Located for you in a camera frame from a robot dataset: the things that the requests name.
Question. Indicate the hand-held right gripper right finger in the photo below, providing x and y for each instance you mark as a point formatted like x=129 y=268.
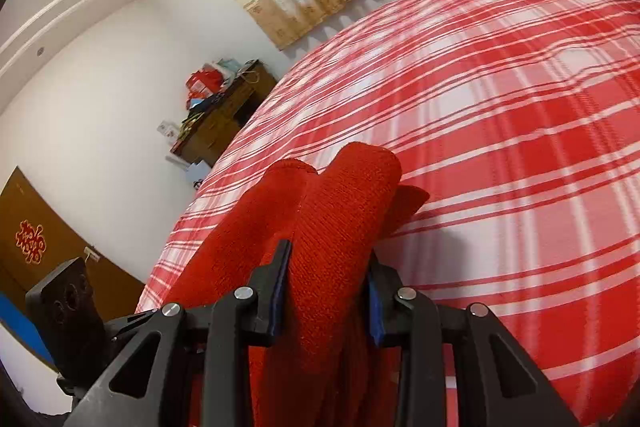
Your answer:
x=374 y=312

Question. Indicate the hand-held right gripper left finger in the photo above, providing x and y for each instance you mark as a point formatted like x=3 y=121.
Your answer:
x=277 y=307

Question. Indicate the red knit sweater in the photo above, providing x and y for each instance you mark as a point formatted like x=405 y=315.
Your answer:
x=340 y=232

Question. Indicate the blue board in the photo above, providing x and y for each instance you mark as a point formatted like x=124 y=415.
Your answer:
x=20 y=327

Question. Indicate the brown wooden door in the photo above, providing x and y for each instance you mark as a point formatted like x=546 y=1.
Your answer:
x=60 y=247

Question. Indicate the red paper door decoration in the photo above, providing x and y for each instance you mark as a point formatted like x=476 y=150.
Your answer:
x=30 y=241

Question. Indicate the brown wooden desk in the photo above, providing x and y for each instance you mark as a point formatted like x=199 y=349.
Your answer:
x=225 y=117

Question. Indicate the white card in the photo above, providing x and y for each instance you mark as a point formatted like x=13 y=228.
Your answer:
x=167 y=131

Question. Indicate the red white plaid blanket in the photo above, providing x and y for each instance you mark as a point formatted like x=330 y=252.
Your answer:
x=500 y=132

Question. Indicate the red gift bag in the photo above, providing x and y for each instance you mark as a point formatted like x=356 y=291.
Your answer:
x=205 y=83

